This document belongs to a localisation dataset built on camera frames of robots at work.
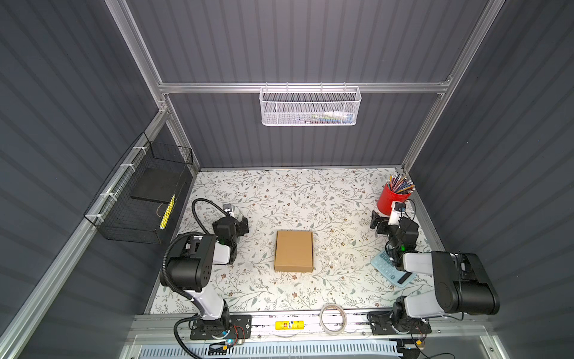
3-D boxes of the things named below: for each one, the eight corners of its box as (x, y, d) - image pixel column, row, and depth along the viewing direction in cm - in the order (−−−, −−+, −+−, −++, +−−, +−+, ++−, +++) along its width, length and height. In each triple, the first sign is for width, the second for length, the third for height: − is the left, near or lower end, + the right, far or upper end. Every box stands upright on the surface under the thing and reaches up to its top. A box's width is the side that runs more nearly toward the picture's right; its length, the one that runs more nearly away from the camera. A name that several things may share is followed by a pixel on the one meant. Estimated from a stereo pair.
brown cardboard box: (274, 271, 88) (273, 266, 83) (276, 237, 97) (275, 230, 93) (313, 271, 88) (314, 266, 83) (311, 236, 97) (312, 230, 93)
